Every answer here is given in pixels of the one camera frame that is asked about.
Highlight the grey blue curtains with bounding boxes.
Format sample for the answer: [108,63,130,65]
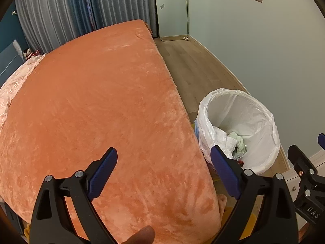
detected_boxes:
[15,0,158,53]

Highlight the blue padded headboard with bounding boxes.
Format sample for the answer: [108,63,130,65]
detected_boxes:
[0,40,25,86]

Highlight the white tissue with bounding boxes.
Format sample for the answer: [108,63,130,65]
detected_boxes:
[213,126,238,159]

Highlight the pink floral pillow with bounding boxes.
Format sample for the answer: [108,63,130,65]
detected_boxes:
[0,54,46,130]

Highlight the gold framed floor mirror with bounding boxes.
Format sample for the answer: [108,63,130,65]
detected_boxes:
[156,0,188,41]

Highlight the orange velvet bed cover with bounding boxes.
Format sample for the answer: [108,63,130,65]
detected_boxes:
[1,20,226,243]

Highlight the green fluffy sock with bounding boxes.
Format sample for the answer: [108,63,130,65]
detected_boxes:
[228,132,247,159]

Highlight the white plastic trash bag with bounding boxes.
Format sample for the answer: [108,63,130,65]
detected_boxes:
[194,88,280,174]

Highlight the dark red velvet scrunchie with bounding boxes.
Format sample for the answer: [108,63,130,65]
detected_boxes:
[236,160,244,168]

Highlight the left hand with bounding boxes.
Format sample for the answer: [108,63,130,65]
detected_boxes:
[123,226,155,244]

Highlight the small toy on bedside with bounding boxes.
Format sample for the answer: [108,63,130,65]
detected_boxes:
[23,48,41,61]

